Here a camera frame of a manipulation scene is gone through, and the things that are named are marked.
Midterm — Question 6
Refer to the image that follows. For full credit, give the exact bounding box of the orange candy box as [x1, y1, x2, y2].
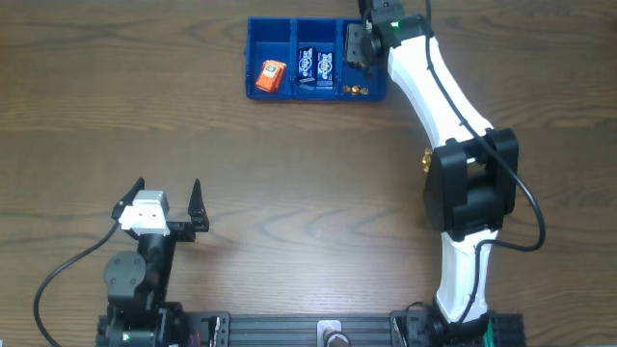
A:
[255, 59, 287, 93]

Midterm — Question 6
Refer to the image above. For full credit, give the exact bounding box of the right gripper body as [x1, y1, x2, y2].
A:
[343, 22, 368, 64]

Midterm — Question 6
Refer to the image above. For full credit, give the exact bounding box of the blue tray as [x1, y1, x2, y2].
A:
[244, 16, 389, 103]

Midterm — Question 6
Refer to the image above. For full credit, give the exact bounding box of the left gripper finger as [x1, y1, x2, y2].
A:
[186, 177, 211, 232]
[111, 176, 146, 221]

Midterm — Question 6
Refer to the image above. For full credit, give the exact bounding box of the mounting rail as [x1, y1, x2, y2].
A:
[95, 310, 526, 347]

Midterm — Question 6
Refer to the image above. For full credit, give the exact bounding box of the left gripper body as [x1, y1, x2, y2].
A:
[166, 220, 198, 243]

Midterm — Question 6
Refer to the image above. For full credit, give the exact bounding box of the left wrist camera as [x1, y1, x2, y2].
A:
[118, 189, 172, 237]

